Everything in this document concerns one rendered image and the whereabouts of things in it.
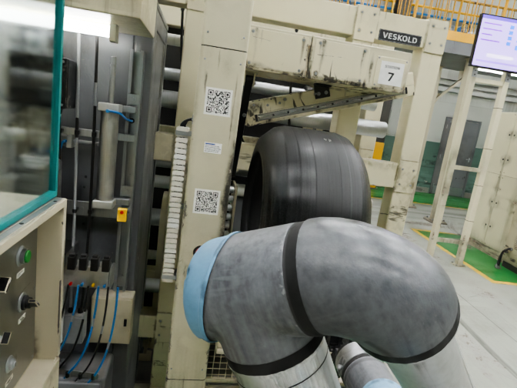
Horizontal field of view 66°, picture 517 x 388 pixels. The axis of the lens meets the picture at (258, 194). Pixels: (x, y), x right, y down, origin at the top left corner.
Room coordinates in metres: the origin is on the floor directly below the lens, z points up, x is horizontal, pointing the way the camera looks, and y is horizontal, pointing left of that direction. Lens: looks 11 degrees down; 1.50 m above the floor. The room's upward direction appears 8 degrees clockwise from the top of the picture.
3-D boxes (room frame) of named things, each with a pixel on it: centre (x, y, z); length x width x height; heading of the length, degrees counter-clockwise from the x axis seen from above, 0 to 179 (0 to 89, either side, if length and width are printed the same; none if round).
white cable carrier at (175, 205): (1.16, 0.24, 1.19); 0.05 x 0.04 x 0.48; 10
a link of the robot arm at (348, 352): (0.75, -0.25, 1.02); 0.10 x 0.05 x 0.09; 99
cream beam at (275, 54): (1.58, -0.16, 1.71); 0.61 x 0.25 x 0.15; 100
